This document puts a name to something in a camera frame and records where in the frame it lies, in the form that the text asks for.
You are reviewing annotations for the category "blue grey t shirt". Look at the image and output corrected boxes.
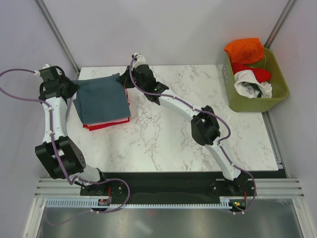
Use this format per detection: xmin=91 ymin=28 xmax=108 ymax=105
xmin=73 ymin=73 xmax=131 ymax=124

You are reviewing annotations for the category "red t shirt stack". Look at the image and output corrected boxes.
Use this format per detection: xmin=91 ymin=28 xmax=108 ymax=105
xmin=83 ymin=88 xmax=131 ymax=131

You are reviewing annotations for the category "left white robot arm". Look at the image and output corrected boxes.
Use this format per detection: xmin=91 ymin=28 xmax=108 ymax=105
xmin=35 ymin=64 xmax=109 ymax=195

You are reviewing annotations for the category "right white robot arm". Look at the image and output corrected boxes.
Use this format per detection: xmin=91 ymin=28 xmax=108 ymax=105
xmin=117 ymin=64 xmax=246 ymax=195

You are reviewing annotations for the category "white green crumpled t shirt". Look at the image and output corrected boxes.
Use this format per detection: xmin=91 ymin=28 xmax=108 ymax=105
xmin=234 ymin=70 xmax=272 ymax=99

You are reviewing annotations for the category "orange t shirt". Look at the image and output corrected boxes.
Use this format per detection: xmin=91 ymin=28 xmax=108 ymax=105
xmin=224 ymin=38 xmax=264 ymax=64

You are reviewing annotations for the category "red t shirt in basket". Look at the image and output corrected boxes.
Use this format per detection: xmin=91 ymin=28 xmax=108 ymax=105
xmin=231 ymin=62 xmax=271 ymax=83

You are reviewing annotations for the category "green plastic basket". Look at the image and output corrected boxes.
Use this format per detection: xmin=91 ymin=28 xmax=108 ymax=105
xmin=222 ymin=48 xmax=289 ymax=113

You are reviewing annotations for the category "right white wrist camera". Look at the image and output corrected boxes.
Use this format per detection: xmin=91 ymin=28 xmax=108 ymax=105
xmin=132 ymin=53 xmax=147 ymax=67

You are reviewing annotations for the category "left aluminium frame post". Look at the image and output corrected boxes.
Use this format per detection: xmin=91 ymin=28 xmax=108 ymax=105
xmin=34 ymin=0 xmax=80 ymax=76

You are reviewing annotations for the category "aluminium frame post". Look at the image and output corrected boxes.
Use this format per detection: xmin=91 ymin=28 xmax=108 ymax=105
xmin=34 ymin=0 xmax=80 ymax=76
xmin=264 ymin=0 xmax=297 ymax=49

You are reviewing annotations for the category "aluminium rail profile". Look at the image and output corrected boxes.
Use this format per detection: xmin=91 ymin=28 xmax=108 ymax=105
xmin=35 ymin=178 xmax=304 ymax=198

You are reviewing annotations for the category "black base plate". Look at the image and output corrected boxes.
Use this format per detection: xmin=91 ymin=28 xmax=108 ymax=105
xmin=80 ymin=172 xmax=255 ymax=205

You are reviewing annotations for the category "white slotted cable duct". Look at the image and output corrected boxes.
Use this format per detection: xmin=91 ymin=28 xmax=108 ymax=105
xmin=45 ymin=197 xmax=247 ymax=209

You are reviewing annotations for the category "right aluminium frame post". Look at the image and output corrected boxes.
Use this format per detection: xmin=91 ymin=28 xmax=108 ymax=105
xmin=264 ymin=0 xmax=297 ymax=49

